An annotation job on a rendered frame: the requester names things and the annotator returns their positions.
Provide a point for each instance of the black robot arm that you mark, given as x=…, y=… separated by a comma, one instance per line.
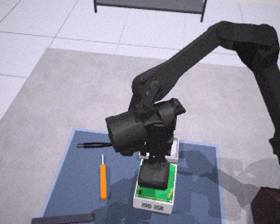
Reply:
x=257, y=47

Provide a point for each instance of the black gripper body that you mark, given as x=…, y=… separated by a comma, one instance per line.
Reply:
x=156, y=175

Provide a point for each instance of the blue work mat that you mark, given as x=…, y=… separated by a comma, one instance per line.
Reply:
x=76, y=187

